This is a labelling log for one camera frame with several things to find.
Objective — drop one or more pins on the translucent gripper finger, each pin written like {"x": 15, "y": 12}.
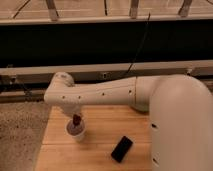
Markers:
{"x": 72, "y": 119}
{"x": 81, "y": 117}

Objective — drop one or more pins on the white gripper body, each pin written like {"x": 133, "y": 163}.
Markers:
{"x": 71, "y": 110}

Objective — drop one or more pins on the black smartphone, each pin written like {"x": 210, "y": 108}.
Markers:
{"x": 121, "y": 149}

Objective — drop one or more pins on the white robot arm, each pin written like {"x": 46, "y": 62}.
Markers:
{"x": 180, "y": 111}

